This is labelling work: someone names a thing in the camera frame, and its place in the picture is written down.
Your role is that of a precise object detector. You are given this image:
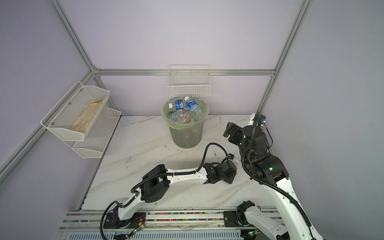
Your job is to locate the Pocari Sweat bottle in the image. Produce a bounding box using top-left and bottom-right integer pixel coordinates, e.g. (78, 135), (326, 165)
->
(185, 96), (204, 121)

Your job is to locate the clear purple label bottle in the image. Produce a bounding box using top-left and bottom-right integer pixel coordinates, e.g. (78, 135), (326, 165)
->
(169, 110), (186, 124)

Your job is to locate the blue label water bottle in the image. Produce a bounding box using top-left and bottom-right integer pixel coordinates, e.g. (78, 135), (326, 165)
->
(168, 99), (184, 112)

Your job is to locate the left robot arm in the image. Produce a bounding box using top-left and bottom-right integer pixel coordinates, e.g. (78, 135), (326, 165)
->
(101, 158), (237, 229)

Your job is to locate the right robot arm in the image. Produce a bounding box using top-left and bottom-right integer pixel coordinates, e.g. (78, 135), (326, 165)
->
(223, 120), (323, 240)

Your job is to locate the mesh waste bin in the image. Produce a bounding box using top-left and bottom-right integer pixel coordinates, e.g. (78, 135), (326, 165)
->
(161, 95), (208, 149)

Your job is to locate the green bin liner bag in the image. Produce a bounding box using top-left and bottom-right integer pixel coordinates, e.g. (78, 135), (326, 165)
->
(161, 96), (210, 130)

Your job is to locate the lower white mesh shelf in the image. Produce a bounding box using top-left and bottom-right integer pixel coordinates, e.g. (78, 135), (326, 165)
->
(73, 107), (121, 159)

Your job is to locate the white mesh shelf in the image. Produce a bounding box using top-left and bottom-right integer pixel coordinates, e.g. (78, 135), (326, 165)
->
(73, 107), (121, 159)
(40, 82), (110, 142)

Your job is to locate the upper white mesh shelf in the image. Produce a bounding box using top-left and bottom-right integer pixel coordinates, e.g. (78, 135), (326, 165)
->
(40, 82), (110, 142)

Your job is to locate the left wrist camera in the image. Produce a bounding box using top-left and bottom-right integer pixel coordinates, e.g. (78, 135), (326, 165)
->
(227, 154), (235, 161)

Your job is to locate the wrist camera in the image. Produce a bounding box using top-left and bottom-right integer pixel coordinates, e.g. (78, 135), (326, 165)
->
(227, 154), (235, 161)
(248, 112), (266, 127)

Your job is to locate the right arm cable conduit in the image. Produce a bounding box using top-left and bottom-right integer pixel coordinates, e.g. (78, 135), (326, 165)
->
(241, 112), (316, 240)

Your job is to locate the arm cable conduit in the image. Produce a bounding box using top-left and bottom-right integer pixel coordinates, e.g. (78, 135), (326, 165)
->
(241, 112), (316, 240)
(99, 142), (230, 240)

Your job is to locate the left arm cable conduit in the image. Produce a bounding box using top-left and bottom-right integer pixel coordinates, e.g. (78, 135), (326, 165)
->
(99, 142), (230, 240)

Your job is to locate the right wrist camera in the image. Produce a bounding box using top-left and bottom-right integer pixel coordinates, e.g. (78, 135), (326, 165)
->
(248, 112), (266, 127)

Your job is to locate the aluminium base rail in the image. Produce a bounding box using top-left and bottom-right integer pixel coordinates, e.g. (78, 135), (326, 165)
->
(55, 207), (314, 240)

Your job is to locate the white wire wall basket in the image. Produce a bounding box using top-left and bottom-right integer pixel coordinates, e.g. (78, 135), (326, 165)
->
(166, 65), (211, 97)

